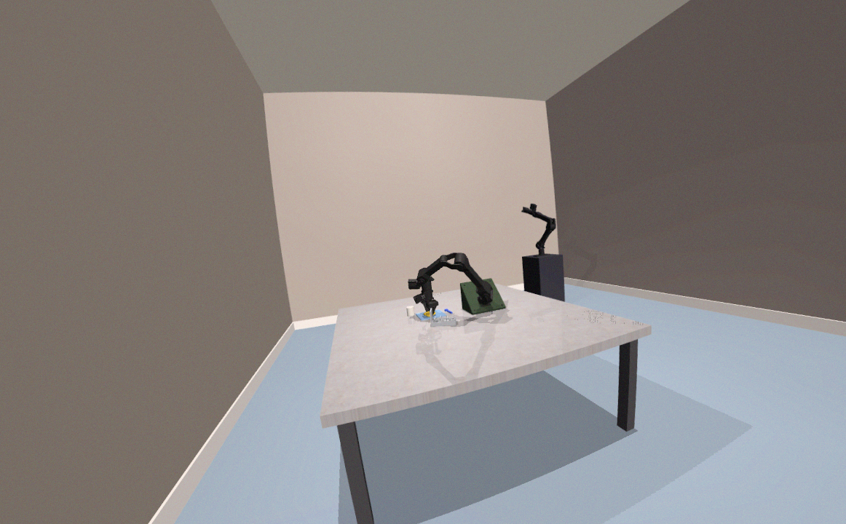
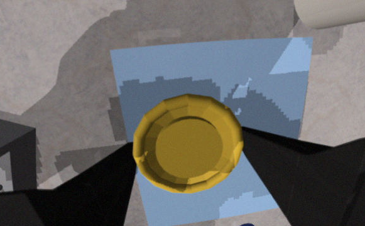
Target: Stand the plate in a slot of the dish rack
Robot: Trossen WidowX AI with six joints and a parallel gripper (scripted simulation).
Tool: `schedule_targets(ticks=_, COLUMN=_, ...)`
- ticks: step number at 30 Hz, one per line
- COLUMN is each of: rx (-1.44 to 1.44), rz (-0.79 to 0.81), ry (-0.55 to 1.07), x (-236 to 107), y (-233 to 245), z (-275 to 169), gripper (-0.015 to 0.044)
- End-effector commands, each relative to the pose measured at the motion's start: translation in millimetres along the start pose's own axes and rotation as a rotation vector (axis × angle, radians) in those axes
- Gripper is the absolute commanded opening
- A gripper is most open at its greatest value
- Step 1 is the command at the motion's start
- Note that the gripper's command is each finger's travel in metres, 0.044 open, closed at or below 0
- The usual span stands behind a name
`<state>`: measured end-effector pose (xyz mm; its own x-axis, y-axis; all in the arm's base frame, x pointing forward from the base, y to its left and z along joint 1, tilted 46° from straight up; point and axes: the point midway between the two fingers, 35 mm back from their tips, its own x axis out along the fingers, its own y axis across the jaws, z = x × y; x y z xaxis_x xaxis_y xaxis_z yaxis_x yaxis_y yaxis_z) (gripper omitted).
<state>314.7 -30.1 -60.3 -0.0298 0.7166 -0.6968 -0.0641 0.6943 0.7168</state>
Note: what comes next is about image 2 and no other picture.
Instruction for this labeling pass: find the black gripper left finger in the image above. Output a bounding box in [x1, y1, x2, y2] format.
[0, 142, 136, 226]

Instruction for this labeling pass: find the light blue flat mat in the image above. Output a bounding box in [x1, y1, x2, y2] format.
[110, 37, 313, 226]

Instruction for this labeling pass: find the yellow plate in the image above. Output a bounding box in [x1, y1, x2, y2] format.
[133, 94, 243, 193]

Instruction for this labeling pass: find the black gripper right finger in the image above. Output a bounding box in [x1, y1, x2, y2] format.
[242, 127, 365, 226]

